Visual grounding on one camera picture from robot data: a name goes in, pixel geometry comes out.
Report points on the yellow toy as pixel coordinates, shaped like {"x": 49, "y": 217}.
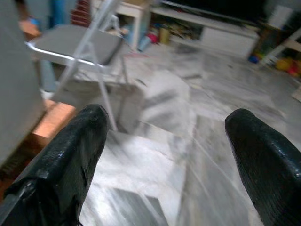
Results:
{"x": 283, "y": 64}

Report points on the white side table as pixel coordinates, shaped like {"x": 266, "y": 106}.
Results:
{"x": 135, "y": 14}

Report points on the grey metal folding chair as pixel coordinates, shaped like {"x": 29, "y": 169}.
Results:
{"x": 77, "y": 40}

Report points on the black flat television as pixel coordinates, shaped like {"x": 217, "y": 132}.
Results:
{"x": 211, "y": 9}

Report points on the yellow plastic cup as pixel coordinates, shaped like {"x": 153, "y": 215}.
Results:
{"x": 164, "y": 35}

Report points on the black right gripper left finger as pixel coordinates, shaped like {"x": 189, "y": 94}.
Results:
{"x": 58, "y": 164}

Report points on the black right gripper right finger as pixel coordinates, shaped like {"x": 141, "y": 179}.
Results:
{"x": 268, "y": 169}

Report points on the orange clay brick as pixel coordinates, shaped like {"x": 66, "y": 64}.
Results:
{"x": 54, "y": 120}

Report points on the white low tv cabinet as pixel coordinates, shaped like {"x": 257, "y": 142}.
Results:
{"x": 225, "y": 37}

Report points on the small white fridge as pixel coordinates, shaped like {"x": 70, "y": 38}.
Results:
{"x": 16, "y": 70}

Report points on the white open shelf rack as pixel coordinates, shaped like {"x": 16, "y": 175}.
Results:
{"x": 285, "y": 42}

